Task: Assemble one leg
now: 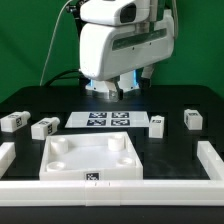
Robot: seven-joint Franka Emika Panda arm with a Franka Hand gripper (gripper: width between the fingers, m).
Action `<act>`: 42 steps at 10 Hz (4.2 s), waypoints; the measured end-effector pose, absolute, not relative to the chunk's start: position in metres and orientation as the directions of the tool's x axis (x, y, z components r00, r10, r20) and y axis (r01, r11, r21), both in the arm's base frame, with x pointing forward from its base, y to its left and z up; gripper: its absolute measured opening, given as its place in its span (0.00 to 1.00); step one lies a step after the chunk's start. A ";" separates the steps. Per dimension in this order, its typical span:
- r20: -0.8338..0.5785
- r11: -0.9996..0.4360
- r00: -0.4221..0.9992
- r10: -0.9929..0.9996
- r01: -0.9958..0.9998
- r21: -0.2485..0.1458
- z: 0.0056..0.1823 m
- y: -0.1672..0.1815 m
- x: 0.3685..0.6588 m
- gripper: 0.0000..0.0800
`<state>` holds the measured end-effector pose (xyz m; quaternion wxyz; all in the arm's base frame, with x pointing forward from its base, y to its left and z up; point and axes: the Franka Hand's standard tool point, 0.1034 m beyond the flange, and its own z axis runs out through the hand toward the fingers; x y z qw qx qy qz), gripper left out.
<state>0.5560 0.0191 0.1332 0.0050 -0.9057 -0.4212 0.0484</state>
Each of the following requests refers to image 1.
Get white marker sheet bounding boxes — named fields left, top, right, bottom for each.
left=65, top=111, right=149, bottom=128

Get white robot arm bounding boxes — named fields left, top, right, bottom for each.
left=80, top=0, right=178, bottom=101

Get white U-shaped fence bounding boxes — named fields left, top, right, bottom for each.
left=0, top=140, right=224, bottom=207

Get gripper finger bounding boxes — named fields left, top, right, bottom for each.
left=105, top=78, right=123, bottom=100
left=140, top=65, right=154, bottom=86

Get black camera stand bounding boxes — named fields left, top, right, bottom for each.
left=66, top=0, right=89, bottom=14

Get white square tabletop part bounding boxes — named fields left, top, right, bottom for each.
left=39, top=132, right=143, bottom=181

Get black cables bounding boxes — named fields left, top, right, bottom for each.
left=43, top=68, right=82, bottom=88

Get white cable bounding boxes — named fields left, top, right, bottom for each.
left=39, top=0, right=73, bottom=87

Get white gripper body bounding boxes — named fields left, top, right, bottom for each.
left=80, top=9, right=174, bottom=81

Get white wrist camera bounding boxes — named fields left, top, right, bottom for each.
left=80, top=0, right=150, bottom=26

